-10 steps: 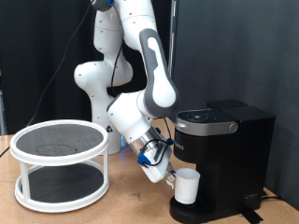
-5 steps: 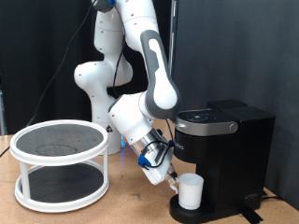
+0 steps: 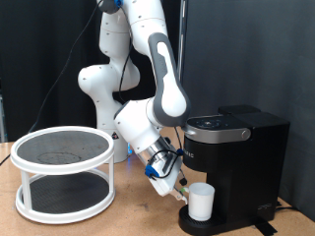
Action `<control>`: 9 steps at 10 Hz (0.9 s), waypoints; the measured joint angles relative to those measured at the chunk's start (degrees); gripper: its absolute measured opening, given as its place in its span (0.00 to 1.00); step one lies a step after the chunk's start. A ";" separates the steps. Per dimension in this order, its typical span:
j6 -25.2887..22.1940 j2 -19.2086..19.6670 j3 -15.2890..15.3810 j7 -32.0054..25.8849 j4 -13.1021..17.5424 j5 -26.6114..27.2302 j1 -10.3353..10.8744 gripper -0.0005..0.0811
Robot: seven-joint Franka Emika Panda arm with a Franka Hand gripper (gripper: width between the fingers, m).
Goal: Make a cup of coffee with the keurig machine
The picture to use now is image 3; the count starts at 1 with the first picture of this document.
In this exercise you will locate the black Keurig coffee machine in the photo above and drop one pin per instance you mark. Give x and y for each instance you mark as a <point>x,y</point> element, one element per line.
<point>242,164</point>
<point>262,49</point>

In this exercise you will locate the black tape strip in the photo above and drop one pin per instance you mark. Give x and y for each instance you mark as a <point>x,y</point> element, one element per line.
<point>264,227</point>

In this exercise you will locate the gray metal frame post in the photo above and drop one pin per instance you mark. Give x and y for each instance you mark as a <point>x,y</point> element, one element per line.
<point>2,121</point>

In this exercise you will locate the white two-tier turntable shelf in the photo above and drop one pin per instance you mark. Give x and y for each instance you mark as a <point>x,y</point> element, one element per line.
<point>49,154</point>

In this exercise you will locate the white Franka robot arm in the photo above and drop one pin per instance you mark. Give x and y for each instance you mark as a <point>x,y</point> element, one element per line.
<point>108,78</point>

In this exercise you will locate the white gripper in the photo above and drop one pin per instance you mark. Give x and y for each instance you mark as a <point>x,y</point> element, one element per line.
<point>167,180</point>

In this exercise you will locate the black backdrop curtain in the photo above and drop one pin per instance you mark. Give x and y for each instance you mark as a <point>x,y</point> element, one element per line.
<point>32,49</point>

